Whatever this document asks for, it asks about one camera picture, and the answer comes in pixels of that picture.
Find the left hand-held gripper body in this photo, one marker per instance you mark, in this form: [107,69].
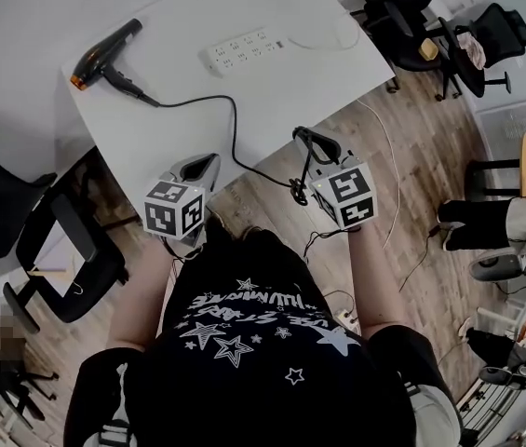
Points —
[169,212]

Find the small white floor socket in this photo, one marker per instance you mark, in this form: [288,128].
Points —
[347,321]

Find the person's black star t-shirt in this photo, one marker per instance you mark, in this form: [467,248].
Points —
[267,389]

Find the white paper sheet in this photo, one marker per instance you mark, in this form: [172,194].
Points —
[55,268]

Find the person's right forearm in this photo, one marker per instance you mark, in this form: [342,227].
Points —
[376,287]

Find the crumpled pink cloth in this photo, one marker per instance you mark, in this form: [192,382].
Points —
[473,48]

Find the black swivel chair base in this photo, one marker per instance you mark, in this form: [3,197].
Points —
[20,389]

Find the person's left forearm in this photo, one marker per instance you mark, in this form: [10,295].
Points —
[139,296]

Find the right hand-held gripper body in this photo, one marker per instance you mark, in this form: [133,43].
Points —
[348,193]

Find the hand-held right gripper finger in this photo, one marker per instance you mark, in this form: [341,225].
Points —
[334,149]
[305,156]

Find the grey round device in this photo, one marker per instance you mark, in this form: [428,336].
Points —
[495,268]

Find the black hair dryer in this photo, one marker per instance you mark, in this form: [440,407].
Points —
[99,56]

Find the white power strip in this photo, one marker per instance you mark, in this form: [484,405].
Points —
[244,51]

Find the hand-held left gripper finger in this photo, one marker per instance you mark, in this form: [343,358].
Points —
[214,170]
[176,169]

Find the wooden clothes hanger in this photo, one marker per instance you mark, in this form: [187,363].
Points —
[53,274]

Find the small yellow box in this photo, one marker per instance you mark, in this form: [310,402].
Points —
[428,49]

